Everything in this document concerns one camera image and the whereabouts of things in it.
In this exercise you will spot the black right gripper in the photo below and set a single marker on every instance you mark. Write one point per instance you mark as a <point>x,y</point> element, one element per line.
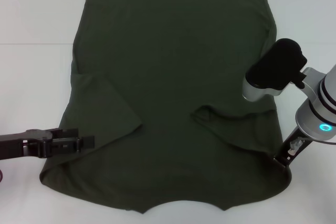
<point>282,155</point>

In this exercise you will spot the dark green t-shirt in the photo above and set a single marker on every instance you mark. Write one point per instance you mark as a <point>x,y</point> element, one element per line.
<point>168,64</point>

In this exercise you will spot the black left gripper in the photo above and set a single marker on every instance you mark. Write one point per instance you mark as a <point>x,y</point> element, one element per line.
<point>15,145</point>

